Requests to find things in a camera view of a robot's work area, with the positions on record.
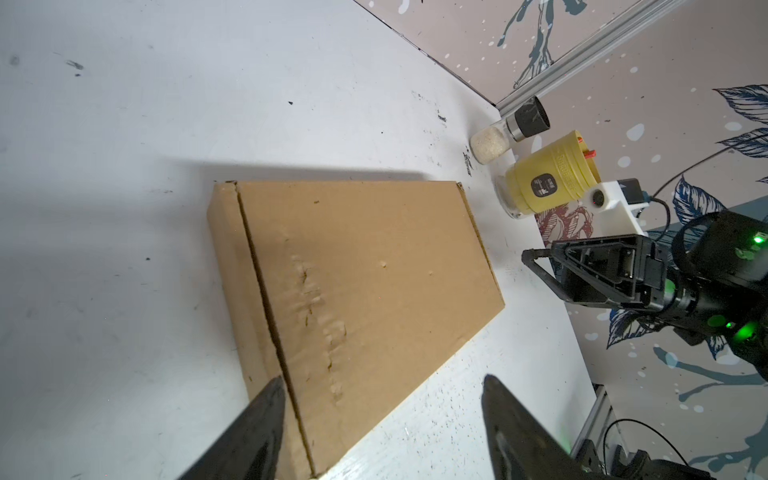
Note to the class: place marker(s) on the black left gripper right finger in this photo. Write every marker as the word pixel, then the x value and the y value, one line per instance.
pixel 519 446

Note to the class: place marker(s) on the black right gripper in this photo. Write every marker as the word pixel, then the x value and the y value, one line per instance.
pixel 709 282

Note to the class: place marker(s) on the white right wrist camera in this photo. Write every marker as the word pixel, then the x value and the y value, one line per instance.
pixel 613 206

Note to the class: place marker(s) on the black lid spice shaker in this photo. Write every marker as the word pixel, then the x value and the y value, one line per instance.
pixel 529 120

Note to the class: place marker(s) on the yellow pen cup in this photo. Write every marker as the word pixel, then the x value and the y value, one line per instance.
pixel 555 175

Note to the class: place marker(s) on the brown cardboard box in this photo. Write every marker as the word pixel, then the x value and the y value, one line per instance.
pixel 353 292

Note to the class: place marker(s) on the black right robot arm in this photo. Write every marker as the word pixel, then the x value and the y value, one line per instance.
pixel 750 348

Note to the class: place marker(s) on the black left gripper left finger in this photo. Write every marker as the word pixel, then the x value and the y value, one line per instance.
pixel 249 448

